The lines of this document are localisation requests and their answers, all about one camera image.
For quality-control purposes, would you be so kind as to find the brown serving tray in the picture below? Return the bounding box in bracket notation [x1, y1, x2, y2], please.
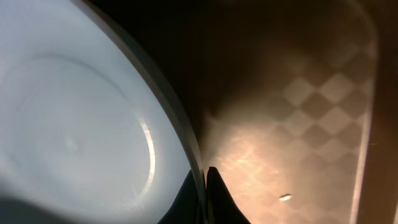
[95, 0, 397, 223]

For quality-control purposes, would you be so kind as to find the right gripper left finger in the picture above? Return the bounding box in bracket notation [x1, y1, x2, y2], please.
[158, 171, 200, 224]

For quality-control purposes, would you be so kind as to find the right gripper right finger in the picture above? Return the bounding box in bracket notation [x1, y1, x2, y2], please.
[206, 167, 250, 224]

